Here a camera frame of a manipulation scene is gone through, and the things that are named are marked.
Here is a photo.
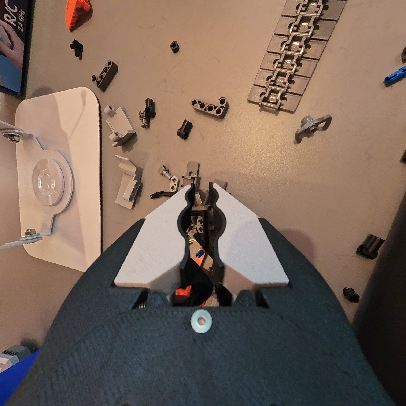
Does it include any grey wing-shaped toy piece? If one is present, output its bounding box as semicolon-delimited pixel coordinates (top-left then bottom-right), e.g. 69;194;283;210
295;114;332;143

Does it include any grey toy track chain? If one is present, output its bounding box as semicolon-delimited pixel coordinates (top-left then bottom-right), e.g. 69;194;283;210
247;0;348;113

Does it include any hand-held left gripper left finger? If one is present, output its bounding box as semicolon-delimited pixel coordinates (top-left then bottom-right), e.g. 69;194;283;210
113;183;196;291

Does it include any printed toy packaging box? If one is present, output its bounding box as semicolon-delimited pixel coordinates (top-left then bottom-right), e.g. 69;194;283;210
0;0;34;95

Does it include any light grey holed curved panel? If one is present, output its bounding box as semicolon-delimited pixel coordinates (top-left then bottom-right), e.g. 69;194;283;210
114;155;143;210

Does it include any dark grey short bent liftarm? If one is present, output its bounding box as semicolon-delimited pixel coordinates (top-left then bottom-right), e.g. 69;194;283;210
92;60;118;92

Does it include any orange curved toy piece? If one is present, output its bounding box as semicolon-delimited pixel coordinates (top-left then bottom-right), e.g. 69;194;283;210
66;0;92;30

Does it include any blue toy pin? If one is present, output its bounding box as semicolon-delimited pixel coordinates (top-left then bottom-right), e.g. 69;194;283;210
384;66;406;86

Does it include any dark studded panel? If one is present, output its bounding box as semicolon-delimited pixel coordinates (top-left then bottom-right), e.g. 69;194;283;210
352;190;406;406

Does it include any black axle pin connector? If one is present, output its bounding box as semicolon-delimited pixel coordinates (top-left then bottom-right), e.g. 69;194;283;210
139;98;156;128

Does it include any black hollow connector block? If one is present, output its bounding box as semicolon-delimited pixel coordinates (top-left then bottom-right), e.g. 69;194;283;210
356;234;385;260

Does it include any grey ribbed part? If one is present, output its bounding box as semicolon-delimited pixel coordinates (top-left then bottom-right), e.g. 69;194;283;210
0;345;32;373

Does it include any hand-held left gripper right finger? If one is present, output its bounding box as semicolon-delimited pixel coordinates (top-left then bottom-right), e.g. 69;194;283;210
208;182;290;297

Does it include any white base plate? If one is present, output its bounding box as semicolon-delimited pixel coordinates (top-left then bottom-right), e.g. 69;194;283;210
14;86;102;273

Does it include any dark grey long bent liftarm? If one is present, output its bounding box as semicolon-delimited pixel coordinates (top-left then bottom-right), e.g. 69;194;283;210
191;98;229;118

